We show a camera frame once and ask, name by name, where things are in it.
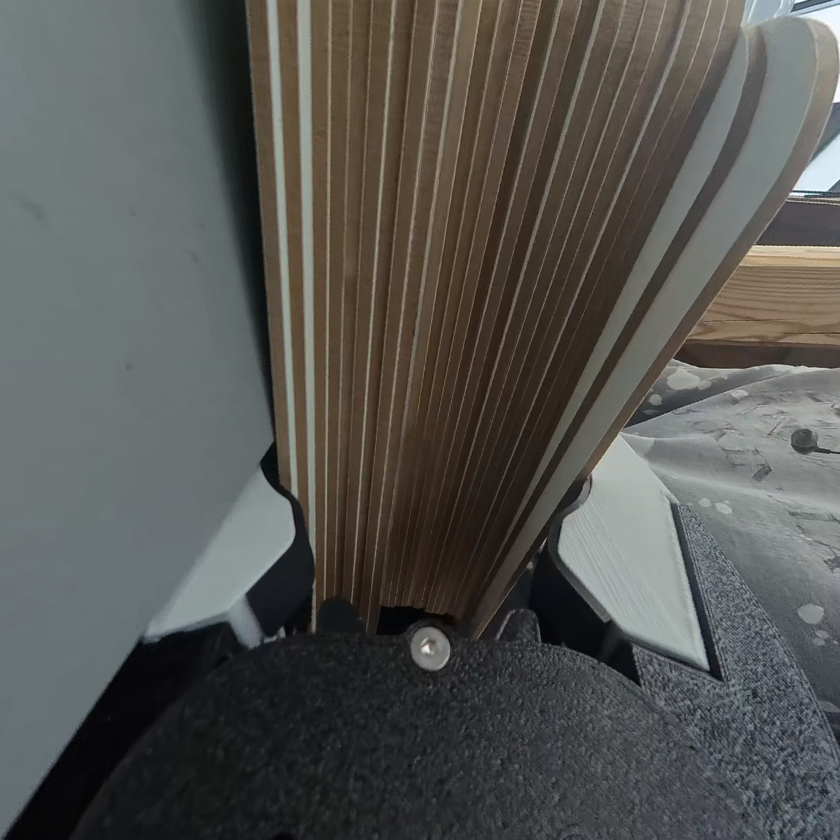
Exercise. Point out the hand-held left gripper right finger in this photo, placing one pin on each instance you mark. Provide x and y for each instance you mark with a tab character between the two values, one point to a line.
630	564

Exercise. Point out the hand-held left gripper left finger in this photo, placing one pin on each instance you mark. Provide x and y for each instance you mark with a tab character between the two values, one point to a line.
223	564

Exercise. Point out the stack of white panels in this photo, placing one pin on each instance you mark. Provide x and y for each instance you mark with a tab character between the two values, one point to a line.
459	262

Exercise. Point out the grey desk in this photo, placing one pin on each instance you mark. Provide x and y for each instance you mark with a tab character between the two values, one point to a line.
118	295

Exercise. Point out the grey spattered sweatshirt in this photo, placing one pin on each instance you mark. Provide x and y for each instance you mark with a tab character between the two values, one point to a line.
754	492

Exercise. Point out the black clip microphone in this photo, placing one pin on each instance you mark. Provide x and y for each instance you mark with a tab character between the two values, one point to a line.
804	439

